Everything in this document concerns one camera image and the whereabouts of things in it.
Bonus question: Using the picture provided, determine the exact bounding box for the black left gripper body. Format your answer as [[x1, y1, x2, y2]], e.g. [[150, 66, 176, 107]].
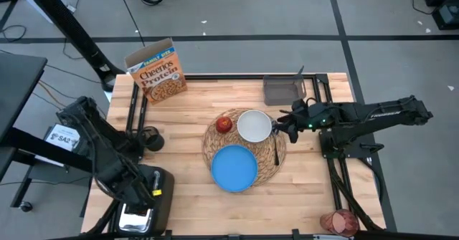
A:
[[121, 175, 156, 213]]

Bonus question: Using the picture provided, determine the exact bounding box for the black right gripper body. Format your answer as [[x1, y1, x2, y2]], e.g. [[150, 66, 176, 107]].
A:
[[291, 97, 326, 132]]

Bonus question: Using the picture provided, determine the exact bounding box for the metal spoon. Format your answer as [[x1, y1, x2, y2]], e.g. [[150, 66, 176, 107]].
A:
[[272, 131, 281, 167]]

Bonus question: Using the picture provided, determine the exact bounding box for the white bowl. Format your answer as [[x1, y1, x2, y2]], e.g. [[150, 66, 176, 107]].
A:
[[236, 109, 274, 144]]

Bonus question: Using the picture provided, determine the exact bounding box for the red apple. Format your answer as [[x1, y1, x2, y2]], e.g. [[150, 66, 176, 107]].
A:
[[214, 115, 234, 135]]

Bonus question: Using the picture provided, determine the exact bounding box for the blue plate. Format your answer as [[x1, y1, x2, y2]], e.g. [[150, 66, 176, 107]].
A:
[[209, 143, 260, 193]]

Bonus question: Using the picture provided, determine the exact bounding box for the pink faceted cup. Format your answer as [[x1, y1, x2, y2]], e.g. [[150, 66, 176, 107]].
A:
[[319, 208, 361, 239]]

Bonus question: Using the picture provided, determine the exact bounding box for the Cheerios Protein cereal box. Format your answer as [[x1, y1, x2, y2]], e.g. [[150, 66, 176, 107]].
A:
[[123, 37, 189, 106]]

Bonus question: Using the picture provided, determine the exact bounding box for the black chrome toaster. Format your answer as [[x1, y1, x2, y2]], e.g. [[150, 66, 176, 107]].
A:
[[115, 163, 176, 236]]

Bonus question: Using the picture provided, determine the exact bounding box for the grey plastic bin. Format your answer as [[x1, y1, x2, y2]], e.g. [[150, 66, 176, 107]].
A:
[[262, 65, 308, 107]]

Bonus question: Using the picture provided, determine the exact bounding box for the round woven placemat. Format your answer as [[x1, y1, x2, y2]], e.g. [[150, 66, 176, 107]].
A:
[[201, 107, 288, 188]]

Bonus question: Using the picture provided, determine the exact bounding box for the black mesh cup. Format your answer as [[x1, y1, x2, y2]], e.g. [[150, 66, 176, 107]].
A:
[[141, 125, 166, 153]]

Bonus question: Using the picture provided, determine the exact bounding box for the white paper label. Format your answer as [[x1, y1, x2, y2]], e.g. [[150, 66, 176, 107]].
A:
[[42, 123, 81, 152]]

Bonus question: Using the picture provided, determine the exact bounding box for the black desk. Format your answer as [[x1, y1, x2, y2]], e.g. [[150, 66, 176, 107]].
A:
[[0, 51, 48, 143]]

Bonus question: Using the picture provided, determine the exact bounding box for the black equipment box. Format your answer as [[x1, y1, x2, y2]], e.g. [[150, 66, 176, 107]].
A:
[[420, 0, 459, 32]]

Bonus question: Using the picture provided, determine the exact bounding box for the black tower stand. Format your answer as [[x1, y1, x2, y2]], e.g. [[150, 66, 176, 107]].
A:
[[17, 0, 126, 92]]

